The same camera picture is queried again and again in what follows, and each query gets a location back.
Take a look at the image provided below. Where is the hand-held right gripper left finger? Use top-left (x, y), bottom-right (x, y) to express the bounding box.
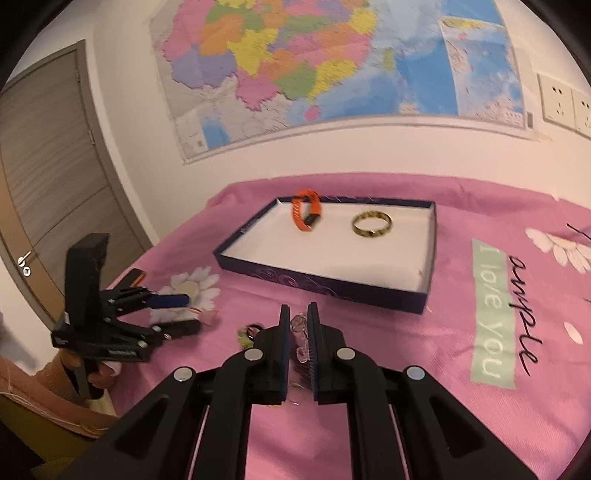
top-left (69, 304), bottom-right (291, 480)

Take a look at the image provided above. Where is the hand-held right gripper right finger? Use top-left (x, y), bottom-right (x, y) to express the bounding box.
top-left (307, 302), bottom-right (539, 480)

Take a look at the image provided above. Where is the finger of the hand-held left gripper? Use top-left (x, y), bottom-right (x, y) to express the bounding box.
top-left (102, 286), bottom-right (191, 317)
top-left (115, 319), bottom-right (202, 347)

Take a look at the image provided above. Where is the purple beaded flower bracelet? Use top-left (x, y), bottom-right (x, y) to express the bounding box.
top-left (288, 315), bottom-right (311, 366)

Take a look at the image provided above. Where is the dark blue box tray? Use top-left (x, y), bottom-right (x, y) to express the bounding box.
top-left (212, 196), bottom-right (437, 316)

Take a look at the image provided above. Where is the person's left forearm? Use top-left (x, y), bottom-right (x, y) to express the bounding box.
top-left (0, 354), bottom-right (122, 439)

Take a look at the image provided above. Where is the person's left hand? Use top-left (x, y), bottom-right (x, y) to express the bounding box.
top-left (61, 353), bottom-right (123, 388)

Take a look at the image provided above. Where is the black orange strip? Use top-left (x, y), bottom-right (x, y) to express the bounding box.
top-left (113, 268), bottom-right (147, 289)

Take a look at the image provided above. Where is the grey wooden door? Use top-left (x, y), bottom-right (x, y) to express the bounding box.
top-left (0, 39), bottom-right (154, 326)

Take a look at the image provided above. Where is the orange smart band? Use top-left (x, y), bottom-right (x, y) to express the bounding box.
top-left (291, 189), bottom-right (323, 233)

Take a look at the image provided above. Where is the amber bangle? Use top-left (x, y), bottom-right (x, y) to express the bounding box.
top-left (352, 211), bottom-right (393, 240)

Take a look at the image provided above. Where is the pink printed blanket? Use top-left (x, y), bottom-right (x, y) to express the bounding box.
top-left (95, 173), bottom-right (591, 480)

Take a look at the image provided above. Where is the yellow green stone ring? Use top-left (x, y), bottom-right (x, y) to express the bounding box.
top-left (237, 324), bottom-right (263, 349)

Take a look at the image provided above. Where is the colourful wall map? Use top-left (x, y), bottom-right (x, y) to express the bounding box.
top-left (150, 0), bottom-right (537, 165)

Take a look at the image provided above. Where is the white wall socket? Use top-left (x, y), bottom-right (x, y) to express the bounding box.
top-left (571, 88), bottom-right (591, 140)
top-left (537, 73), bottom-right (578, 130)

